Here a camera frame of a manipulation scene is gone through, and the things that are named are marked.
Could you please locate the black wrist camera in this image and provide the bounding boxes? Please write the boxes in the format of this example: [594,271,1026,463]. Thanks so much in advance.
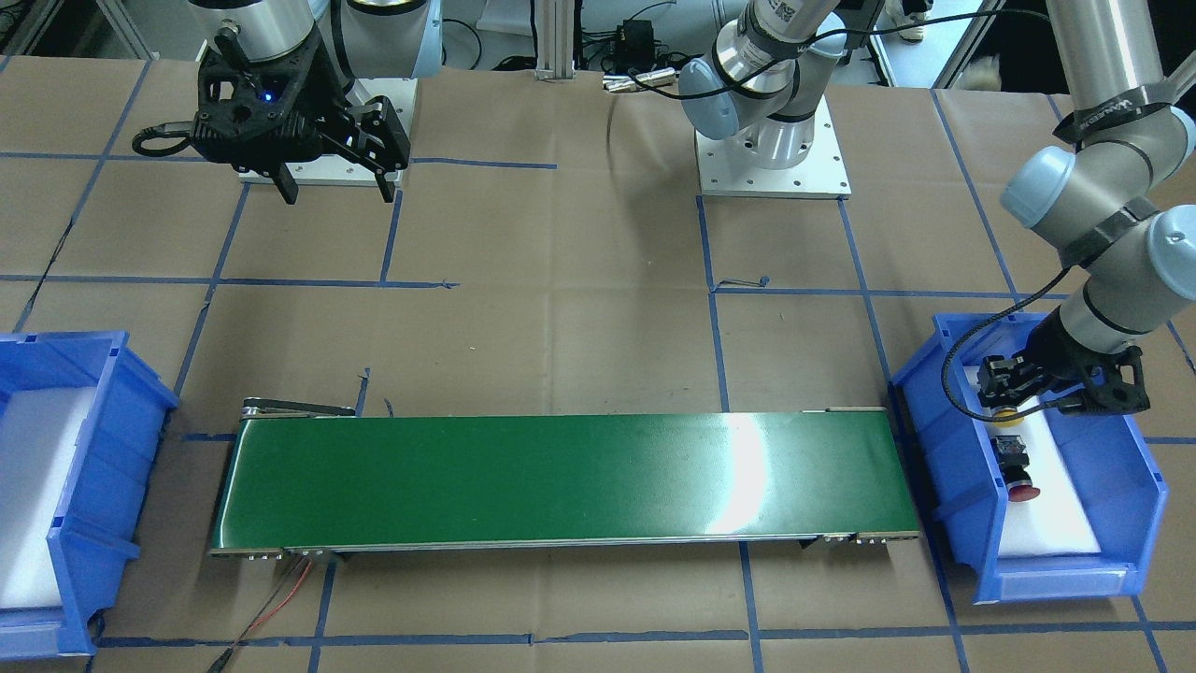
[191,45,324,172]
[1073,344,1152,416]

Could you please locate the aluminium extrusion post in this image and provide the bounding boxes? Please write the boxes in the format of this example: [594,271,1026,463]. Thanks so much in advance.
[530,1,579,81]

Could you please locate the blue plastic bin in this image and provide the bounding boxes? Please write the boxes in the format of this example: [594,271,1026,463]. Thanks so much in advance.
[1,331,178,661]
[893,312,1168,604]

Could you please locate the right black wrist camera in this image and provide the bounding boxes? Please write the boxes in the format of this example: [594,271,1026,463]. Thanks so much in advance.
[191,45,324,172]

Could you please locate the green conveyor belt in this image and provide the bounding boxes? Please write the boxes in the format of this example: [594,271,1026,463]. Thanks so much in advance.
[209,408,921,558]

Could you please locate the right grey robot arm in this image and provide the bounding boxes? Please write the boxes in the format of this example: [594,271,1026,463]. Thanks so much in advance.
[189,1,444,204]

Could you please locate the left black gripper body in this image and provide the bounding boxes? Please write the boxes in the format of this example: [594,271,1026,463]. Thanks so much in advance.
[1019,312,1096,402]

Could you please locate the red black conveyor wires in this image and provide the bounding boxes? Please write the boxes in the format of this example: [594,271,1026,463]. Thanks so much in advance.
[206,553,319,673]

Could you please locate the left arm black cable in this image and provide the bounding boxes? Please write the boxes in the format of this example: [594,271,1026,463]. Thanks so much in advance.
[940,267,1075,426]

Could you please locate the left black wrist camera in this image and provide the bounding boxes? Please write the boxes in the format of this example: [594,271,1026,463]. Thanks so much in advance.
[1073,344,1152,416]

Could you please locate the black power adapter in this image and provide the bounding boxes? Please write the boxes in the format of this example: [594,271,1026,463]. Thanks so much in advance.
[612,19,655,72]

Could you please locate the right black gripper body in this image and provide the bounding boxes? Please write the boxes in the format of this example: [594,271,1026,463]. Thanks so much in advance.
[191,47,376,188]

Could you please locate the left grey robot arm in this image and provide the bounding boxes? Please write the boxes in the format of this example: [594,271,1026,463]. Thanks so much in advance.
[675,1,1192,422]

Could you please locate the red push button switch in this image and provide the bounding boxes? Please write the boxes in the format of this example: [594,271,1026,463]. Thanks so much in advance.
[990,435,1041,503]

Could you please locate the yellow push button switch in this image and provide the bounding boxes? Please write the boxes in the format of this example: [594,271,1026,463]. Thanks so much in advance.
[990,402,1031,427]

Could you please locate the white foam pad bin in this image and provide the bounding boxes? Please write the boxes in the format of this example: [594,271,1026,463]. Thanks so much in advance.
[1,387,94,608]
[983,412,1102,558]

